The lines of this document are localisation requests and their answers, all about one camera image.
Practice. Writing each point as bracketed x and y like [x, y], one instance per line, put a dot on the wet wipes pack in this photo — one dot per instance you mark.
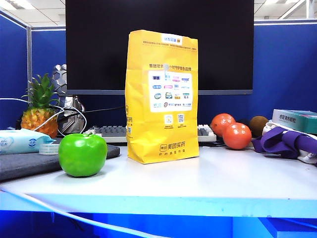
[17, 143]

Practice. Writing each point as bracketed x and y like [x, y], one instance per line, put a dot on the green apple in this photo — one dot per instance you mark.
[81, 156]

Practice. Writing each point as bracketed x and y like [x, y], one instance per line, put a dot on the purple cloth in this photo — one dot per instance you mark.
[275, 142]

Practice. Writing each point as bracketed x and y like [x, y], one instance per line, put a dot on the orange tomato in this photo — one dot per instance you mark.
[237, 136]
[221, 124]

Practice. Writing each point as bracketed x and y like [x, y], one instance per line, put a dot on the grey white keyboard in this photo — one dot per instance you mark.
[111, 131]

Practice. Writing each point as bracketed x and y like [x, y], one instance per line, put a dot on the pineapple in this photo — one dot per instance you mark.
[39, 116]

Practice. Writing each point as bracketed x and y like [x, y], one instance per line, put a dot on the clear tape roll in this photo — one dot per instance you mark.
[48, 149]

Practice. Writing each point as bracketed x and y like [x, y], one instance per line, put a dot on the black computer monitor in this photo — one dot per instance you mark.
[99, 49]

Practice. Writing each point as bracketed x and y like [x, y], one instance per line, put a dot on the dark grey desk mat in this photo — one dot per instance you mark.
[27, 163]

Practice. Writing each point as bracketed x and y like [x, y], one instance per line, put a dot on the yellow paper bag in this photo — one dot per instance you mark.
[163, 138]

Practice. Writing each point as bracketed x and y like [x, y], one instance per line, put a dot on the silver robot figurine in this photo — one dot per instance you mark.
[62, 81]

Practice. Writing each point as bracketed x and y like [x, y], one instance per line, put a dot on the teal medicine box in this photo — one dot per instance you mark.
[294, 120]

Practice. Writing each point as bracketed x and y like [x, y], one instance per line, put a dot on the brown kiwi fruit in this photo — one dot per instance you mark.
[258, 125]

